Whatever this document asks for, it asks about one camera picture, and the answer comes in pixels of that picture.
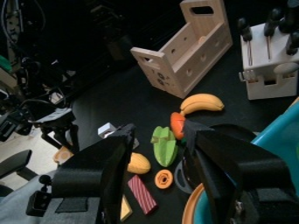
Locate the yellow toy wedge piece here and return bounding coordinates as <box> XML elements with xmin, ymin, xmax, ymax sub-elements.
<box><xmin>119</xmin><ymin>194</ymin><xmax>135</xmax><ymax>222</ymax></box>

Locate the tan wooden toy piece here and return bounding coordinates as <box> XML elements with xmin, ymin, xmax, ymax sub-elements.
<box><xmin>52</xmin><ymin>145</ymin><xmax>75</xmax><ymax>165</ymax></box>

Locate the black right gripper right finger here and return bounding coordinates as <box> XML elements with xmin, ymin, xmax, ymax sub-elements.
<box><xmin>181</xmin><ymin>119</ymin><xmax>299</xmax><ymax>224</ymax></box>

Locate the orange red toy vegetable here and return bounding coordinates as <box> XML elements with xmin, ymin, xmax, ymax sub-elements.
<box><xmin>169</xmin><ymin>111</ymin><xmax>188</xmax><ymax>141</ymax></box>

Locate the yellow toy banana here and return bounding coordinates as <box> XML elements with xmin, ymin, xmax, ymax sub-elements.
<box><xmin>179</xmin><ymin>93</ymin><xmax>225</xmax><ymax>117</ymax></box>

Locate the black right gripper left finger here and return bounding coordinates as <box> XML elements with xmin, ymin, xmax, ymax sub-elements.
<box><xmin>50</xmin><ymin>122</ymin><xmax>137</xmax><ymax>224</ymax></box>

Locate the orange toy ring slice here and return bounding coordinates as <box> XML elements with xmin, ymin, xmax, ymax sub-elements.
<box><xmin>153</xmin><ymin>169</ymin><xmax>173</xmax><ymax>190</ymax></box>

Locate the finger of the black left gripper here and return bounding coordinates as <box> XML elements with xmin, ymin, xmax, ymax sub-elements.
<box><xmin>64</xmin><ymin>123</ymin><xmax>80</xmax><ymax>154</ymax></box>
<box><xmin>40</xmin><ymin>127</ymin><xmax>66</xmax><ymax>151</ymax></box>

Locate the light wooden crate with handles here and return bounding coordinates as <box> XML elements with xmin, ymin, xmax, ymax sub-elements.
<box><xmin>129</xmin><ymin>0</ymin><xmax>233</xmax><ymax>100</ymax></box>

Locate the black chair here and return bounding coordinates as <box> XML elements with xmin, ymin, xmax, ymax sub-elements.
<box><xmin>0</xmin><ymin>149</ymin><xmax>40</xmax><ymax>182</ymax></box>

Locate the orange plate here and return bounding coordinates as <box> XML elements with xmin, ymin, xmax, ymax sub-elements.
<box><xmin>181</xmin><ymin>182</ymin><xmax>205</xmax><ymax>224</ymax></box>

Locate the white knife block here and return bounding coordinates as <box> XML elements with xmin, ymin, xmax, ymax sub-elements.
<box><xmin>237</xmin><ymin>23</ymin><xmax>299</xmax><ymax>101</ymax></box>

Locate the teal plastic bowl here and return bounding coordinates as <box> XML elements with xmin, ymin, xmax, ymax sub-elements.
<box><xmin>192</xmin><ymin>101</ymin><xmax>299</xmax><ymax>224</ymax></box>

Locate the black-handled utensil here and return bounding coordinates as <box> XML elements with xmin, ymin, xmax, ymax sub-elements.
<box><xmin>236</xmin><ymin>17</ymin><xmax>255</xmax><ymax>67</ymax></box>
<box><xmin>263</xmin><ymin>7</ymin><xmax>283</xmax><ymax>61</ymax></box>
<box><xmin>284</xmin><ymin>31</ymin><xmax>299</xmax><ymax>57</ymax></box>
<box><xmin>277</xmin><ymin>0</ymin><xmax>299</xmax><ymax>34</ymax></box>

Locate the red striped toy block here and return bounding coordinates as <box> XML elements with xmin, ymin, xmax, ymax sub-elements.
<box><xmin>125</xmin><ymin>174</ymin><xmax>159</xmax><ymax>215</ymax></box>

